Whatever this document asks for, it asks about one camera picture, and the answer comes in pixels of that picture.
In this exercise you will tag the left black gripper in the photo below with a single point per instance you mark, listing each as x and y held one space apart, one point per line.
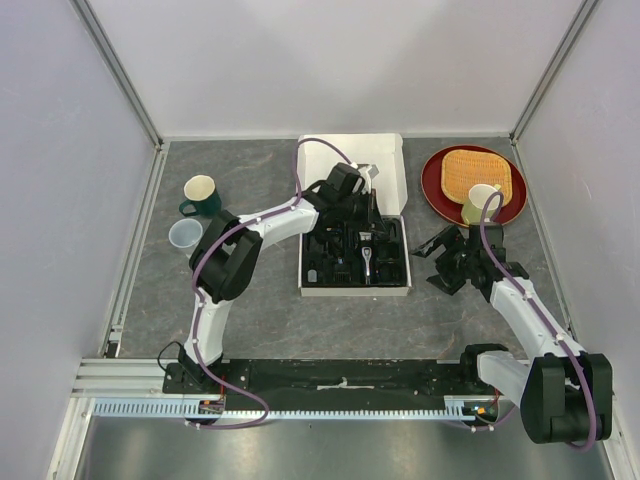
372 215

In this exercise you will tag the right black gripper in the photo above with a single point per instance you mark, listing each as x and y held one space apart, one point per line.
453 240

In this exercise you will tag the silver black hair clipper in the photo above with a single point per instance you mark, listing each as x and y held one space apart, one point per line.
365 243

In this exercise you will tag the white cardboard box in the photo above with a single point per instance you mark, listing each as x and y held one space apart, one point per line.
317 155

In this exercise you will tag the black comb guard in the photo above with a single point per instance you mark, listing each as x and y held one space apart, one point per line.
342 277

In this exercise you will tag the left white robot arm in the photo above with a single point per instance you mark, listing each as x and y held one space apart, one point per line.
224 261

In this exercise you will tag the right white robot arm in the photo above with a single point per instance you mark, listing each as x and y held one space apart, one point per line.
564 394

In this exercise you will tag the black plastic tray insert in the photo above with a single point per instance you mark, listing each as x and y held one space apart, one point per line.
334 247

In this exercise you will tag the light green cup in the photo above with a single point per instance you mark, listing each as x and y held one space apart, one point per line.
476 207

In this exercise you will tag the red round tray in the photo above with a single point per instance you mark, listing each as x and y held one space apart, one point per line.
451 211

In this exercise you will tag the woven bamboo mat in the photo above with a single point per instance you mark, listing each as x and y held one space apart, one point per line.
461 169

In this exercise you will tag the dark green mug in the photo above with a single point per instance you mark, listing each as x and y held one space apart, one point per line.
201 197

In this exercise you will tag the clear plastic measuring cup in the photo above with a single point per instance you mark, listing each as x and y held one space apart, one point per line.
185 234

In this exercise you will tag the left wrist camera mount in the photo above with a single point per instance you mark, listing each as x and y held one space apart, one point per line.
367 171

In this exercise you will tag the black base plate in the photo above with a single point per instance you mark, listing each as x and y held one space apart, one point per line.
352 385

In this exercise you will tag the white slotted cable duct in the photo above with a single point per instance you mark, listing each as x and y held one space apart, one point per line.
193 409

